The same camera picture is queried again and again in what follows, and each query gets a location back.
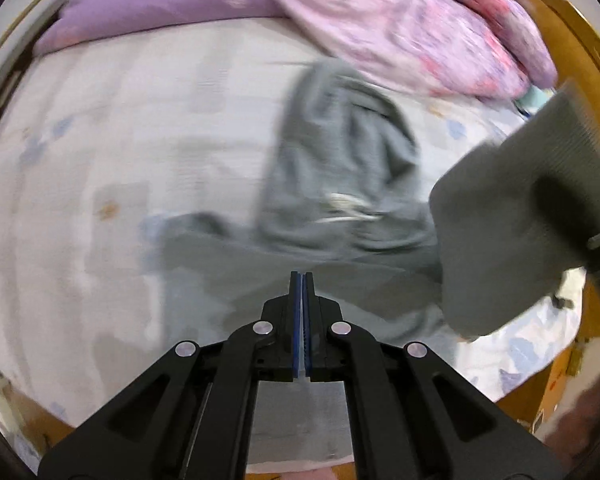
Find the teal cloth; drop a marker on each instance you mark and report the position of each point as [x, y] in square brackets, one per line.
[532, 101]

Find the purple pillow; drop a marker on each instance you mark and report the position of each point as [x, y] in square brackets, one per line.
[155, 5]

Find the grey sweatshirt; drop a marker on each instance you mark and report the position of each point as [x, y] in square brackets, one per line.
[340, 160]

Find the wooden bed frame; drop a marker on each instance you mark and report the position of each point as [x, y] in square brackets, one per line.
[580, 45]

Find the white printed bedsheet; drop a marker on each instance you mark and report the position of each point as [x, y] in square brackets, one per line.
[130, 135]

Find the pink floral quilt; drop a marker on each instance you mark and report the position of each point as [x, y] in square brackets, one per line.
[405, 20]

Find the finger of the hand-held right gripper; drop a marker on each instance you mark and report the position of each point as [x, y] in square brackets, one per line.
[570, 220]

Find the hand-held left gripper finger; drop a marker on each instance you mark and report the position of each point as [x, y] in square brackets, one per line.
[309, 310]
[297, 310]

